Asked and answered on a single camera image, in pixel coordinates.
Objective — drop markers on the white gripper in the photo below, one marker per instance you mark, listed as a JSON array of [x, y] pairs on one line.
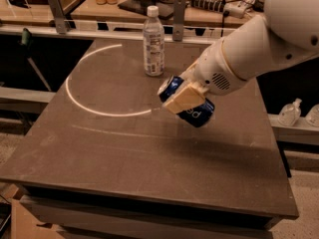
[[211, 71]]

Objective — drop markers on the blue pepsi can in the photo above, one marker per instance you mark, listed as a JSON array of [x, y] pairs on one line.
[[197, 116]]

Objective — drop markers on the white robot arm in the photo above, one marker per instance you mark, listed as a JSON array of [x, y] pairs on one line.
[[284, 35]]

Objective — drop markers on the clear plastic water bottle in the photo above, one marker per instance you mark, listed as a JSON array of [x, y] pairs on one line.
[[153, 39]]

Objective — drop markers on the clear sanitizer bottle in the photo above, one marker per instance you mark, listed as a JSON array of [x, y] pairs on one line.
[[290, 113]]

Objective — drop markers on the black monitor stand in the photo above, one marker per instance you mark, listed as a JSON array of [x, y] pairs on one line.
[[141, 7]]

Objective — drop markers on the right metal bracket post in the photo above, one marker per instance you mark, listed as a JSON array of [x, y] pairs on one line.
[[178, 19]]

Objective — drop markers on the metal bracket post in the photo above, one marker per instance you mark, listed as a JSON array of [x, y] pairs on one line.
[[61, 24], [178, 19]]

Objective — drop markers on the power strip with cables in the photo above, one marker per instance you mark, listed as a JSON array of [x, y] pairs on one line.
[[233, 9]]

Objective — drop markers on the metal rail frame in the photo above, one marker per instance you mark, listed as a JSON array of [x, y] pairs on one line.
[[39, 31]]

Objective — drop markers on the left metal bracket post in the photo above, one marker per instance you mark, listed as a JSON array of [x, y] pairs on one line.
[[61, 24]]

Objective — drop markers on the green handled tool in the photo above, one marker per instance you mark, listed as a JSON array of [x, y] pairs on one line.
[[26, 40]]

